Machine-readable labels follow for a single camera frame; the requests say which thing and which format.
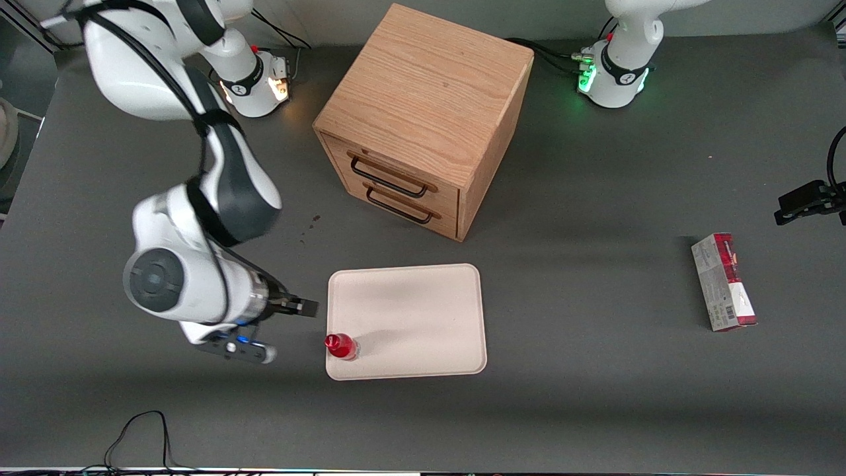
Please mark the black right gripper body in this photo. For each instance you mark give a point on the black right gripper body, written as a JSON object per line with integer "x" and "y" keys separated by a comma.
{"x": 280, "y": 302}

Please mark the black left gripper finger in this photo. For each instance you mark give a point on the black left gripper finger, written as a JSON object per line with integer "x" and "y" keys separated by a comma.
{"x": 793, "y": 215}
{"x": 803, "y": 193}

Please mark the red coke bottle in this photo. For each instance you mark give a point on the red coke bottle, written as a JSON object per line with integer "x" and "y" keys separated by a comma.
{"x": 342, "y": 347}

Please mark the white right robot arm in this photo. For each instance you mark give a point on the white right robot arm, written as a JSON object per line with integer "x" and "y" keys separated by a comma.
{"x": 198, "y": 264}

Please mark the cream plastic tray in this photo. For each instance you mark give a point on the cream plastic tray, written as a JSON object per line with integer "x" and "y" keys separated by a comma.
{"x": 416, "y": 317}

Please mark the grey and red carton box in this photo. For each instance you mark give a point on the grey and red carton box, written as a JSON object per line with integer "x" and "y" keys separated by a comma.
{"x": 726, "y": 284}

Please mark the wooden drawer front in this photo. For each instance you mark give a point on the wooden drawer front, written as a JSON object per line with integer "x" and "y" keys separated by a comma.
{"x": 451, "y": 225}
{"x": 451, "y": 197}

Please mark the wooden drawer cabinet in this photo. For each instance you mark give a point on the wooden drawer cabinet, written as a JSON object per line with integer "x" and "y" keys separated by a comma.
{"x": 429, "y": 86}

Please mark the beige rounded object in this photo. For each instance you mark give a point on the beige rounded object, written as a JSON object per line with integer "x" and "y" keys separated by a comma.
{"x": 6, "y": 135}

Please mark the grey wrist camera bar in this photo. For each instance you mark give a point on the grey wrist camera bar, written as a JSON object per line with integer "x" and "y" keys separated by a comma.
{"x": 238, "y": 349}

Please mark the grey aluminium frame bar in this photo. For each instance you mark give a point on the grey aluminium frame bar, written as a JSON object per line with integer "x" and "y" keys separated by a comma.
{"x": 26, "y": 30}

